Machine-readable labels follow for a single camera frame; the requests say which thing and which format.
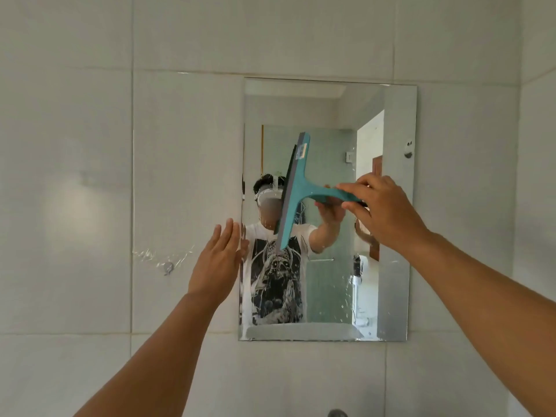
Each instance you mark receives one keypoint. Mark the person's left hand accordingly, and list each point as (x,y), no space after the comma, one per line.
(217,269)

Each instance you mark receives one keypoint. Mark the person's left forearm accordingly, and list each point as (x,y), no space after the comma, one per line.
(160,364)

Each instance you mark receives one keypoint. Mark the rectangular wall mirror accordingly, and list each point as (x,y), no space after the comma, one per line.
(391,290)

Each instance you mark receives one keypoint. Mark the person's right hand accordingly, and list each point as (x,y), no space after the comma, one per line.
(388,217)

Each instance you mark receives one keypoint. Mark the clear adhesive wall hook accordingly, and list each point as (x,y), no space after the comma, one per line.
(168,267)

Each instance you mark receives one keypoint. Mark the person's right forearm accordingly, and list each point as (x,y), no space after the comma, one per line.
(491,317)

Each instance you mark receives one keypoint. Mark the chrome faucet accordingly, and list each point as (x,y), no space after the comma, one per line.
(338,413)

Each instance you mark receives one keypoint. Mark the teal window squeegee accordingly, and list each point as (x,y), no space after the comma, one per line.
(293,186)

